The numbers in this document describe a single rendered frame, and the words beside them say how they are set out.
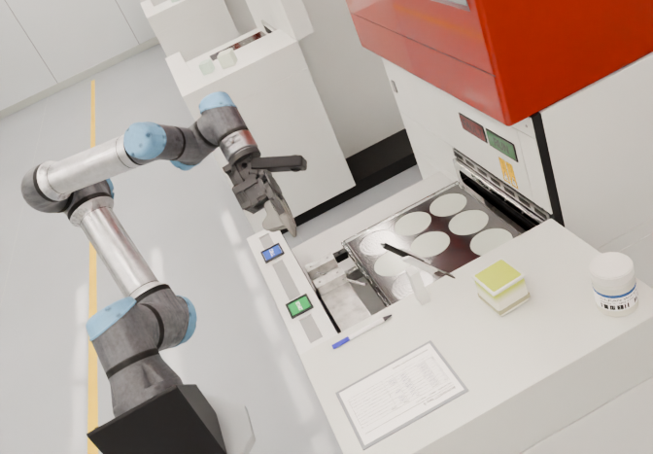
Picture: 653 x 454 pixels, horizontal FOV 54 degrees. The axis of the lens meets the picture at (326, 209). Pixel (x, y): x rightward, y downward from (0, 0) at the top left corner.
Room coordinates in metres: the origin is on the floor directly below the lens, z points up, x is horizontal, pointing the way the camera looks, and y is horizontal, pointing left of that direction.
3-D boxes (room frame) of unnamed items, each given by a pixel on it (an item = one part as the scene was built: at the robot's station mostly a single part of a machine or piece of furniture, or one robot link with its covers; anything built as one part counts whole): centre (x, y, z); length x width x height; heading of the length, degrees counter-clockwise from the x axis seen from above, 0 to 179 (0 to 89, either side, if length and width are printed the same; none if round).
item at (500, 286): (0.93, -0.25, 1.00); 0.07 x 0.07 x 0.07; 10
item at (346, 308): (1.24, 0.06, 0.87); 0.36 x 0.08 x 0.03; 7
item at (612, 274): (0.81, -0.41, 1.01); 0.07 x 0.07 x 0.10
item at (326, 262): (1.39, 0.07, 0.89); 0.08 x 0.03 x 0.03; 97
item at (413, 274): (1.03, -0.12, 1.03); 0.06 x 0.04 x 0.13; 97
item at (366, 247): (1.29, -0.20, 0.90); 0.34 x 0.34 x 0.01; 7
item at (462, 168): (1.32, -0.41, 0.89); 0.44 x 0.02 x 0.10; 7
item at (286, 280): (1.31, 0.16, 0.89); 0.55 x 0.09 x 0.14; 7
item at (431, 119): (1.50, -0.41, 1.02); 0.81 x 0.03 x 0.40; 7
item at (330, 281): (1.31, 0.07, 0.89); 0.08 x 0.03 x 0.03; 97
